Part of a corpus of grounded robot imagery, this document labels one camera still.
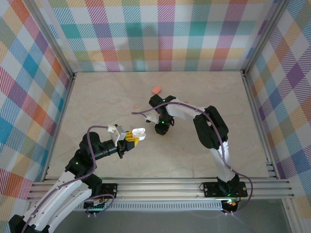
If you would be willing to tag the white earbud charging case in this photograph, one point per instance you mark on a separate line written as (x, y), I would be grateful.
(139, 131)

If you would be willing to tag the orange earbud charging case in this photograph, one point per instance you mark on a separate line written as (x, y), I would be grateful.
(156, 90)

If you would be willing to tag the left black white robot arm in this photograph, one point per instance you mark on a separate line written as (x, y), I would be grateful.
(60, 194)

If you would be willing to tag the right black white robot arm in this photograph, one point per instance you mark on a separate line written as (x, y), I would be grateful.
(211, 128)

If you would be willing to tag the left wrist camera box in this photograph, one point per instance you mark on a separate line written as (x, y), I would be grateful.
(116, 134)

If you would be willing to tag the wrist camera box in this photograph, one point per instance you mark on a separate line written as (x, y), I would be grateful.
(151, 118)
(116, 134)

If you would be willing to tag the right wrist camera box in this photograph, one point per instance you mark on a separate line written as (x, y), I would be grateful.
(151, 118)

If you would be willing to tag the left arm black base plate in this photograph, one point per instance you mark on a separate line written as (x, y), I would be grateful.
(110, 190)

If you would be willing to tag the aluminium mounting rail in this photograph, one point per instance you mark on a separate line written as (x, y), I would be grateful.
(158, 189)

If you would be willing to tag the aluminium table side rail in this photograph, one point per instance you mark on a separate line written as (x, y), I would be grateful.
(60, 123)
(255, 109)

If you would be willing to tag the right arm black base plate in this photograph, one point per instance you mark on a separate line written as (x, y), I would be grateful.
(211, 189)

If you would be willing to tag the aluminium frame post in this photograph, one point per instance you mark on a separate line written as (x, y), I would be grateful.
(263, 36)
(49, 36)

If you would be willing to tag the aluminium frame leg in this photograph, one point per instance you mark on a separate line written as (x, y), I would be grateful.
(290, 218)

